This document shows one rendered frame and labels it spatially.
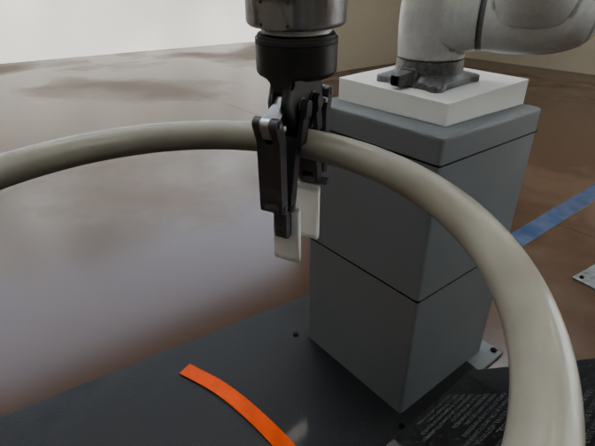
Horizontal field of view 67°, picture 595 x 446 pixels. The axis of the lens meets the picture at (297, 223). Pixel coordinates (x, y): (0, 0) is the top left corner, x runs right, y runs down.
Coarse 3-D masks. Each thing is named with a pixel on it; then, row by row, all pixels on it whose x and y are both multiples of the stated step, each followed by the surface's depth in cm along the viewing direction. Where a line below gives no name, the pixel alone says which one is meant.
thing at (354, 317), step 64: (384, 128) 98; (448, 128) 93; (512, 128) 103; (384, 192) 104; (512, 192) 116; (320, 256) 132; (384, 256) 110; (448, 256) 107; (320, 320) 142; (384, 320) 117; (448, 320) 121; (384, 384) 126
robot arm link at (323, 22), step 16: (256, 0) 36; (272, 0) 36; (288, 0) 35; (304, 0) 35; (320, 0) 35; (336, 0) 36; (256, 16) 37; (272, 16) 36; (288, 16) 36; (304, 16) 36; (320, 16) 36; (336, 16) 37; (272, 32) 38; (288, 32) 37; (304, 32) 37; (320, 32) 38
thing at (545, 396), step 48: (48, 144) 43; (96, 144) 44; (144, 144) 46; (192, 144) 47; (240, 144) 46; (336, 144) 42; (432, 192) 35; (480, 240) 29; (528, 288) 25; (528, 336) 22; (528, 384) 20; (576, 384) 20; (528, 432) 18; (576, 432) 18
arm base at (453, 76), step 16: (400, 64) 105; (416, 64) 101; (432, 64) 100; (448, 64) 100; (384, 80) 108; (400, 80) 100; (416, 80) 102; (432, 80) 100; (448, 80) 101; (464, 80) 104
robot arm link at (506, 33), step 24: (504, 0) 87; (528, 0) 84; (552, 0) 82; (576, 0) 83; (480, 24) 92; (504, 24) 90; (528, 24) 87; (552, 24) 86; (576, 24) 85; (480, 48) 97; (504, 48) 94; (528, 48) 92; (552, 48) 90
